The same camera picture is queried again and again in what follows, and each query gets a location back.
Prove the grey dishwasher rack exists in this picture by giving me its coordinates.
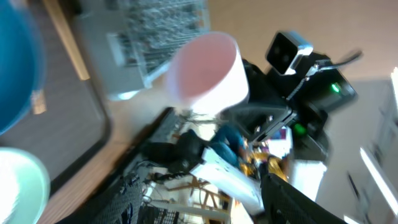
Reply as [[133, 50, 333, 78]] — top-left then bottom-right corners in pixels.
[[75, 0, 210, 101]]

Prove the wooden chopstick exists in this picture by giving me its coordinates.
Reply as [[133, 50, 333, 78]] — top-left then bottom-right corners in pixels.
[[42, 0, 90, 81]]

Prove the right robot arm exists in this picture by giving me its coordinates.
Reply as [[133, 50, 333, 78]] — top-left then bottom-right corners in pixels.
[[221, 50, 363, 200]]

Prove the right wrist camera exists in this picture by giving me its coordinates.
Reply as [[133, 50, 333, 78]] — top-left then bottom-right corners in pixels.
[[266, 31, 313, 75]]

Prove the pink white cup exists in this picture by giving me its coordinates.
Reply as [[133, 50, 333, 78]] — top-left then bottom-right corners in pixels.
[[164, 32, 249, 114]]

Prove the brown serving tray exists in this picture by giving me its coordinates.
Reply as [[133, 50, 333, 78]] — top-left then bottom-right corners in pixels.
[[1, 1, 110, 194]]

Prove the dark blue plate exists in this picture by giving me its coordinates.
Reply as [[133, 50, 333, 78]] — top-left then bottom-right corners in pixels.
[[1, 0, 45, 134]]

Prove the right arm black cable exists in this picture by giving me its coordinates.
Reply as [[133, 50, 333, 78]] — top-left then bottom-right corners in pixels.
[[285, 49, 364, 101]]

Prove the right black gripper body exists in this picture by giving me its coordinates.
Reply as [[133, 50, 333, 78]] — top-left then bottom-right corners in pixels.
[[219, 51, 330, 144]]

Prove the mint green rice bowl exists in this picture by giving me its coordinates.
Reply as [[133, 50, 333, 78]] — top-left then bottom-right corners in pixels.
[[1, 147, 50, 224]]

